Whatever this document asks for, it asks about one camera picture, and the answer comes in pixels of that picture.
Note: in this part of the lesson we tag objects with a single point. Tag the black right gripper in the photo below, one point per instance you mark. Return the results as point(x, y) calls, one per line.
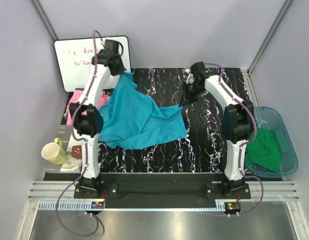
point(187, 102)

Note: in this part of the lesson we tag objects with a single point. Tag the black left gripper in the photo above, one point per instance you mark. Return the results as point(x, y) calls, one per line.
point(121, 69)

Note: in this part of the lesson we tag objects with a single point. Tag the teal t shirt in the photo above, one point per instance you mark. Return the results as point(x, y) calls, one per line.
point(133, 121)

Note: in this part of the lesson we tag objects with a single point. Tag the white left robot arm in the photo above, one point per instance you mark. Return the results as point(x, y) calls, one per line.
point(86, 120)

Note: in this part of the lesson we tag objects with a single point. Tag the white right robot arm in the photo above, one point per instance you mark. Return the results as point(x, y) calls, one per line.
point(237, 125)

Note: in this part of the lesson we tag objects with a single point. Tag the white dry erase board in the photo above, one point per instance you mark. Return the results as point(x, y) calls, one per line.
point(75, 56)

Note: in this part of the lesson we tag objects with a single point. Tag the black white manual booklet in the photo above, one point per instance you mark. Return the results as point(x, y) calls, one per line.
point(72, 165)

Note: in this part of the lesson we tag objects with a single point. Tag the teal plastic basin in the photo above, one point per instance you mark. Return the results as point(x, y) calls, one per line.
point(270, 119)

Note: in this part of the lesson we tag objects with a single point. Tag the green t shirt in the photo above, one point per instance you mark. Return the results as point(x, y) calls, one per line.
point(264, 151)

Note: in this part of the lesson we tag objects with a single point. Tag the brown cube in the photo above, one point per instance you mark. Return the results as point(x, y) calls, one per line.
point(76, 152)

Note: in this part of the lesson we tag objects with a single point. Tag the yellow green mug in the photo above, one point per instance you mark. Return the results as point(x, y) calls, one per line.
point(54, 153)

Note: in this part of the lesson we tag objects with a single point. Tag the aluminium frame rail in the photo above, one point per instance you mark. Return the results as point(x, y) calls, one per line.
point(253, 191)

